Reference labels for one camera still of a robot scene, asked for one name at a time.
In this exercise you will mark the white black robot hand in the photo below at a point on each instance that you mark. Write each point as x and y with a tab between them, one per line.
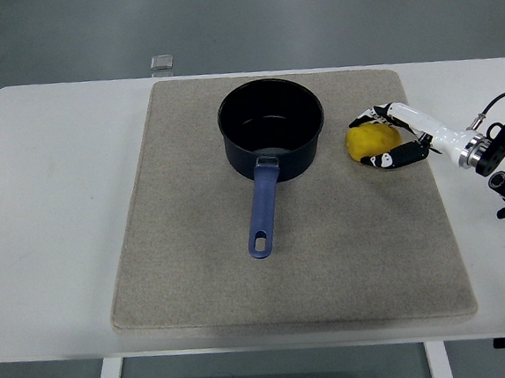
444	137

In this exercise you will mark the yellow potato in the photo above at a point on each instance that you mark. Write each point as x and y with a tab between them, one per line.
372	141

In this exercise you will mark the beige fabric mat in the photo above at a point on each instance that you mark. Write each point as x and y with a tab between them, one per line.
199	291

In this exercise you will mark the small silver floor box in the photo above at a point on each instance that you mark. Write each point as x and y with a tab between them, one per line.
162	62

